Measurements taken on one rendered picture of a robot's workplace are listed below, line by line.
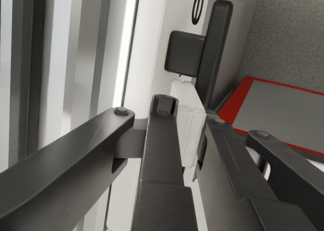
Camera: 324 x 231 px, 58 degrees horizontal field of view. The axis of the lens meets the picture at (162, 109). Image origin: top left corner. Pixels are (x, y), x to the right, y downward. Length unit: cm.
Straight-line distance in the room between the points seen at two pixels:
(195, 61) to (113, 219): 13
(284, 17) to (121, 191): 95
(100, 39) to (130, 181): 11
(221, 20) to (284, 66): 92
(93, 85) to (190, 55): 7
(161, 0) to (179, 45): 3
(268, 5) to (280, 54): 17
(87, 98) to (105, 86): 2
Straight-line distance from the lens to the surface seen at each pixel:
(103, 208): 23
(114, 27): 17
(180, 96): 16
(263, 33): 110
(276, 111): 62
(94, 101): 17
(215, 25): 19
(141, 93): 19
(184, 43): 20
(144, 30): 19
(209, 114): 16
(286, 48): 110
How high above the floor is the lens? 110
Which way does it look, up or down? 66 degrees down
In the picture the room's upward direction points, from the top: 122 degrees counter-clockwise
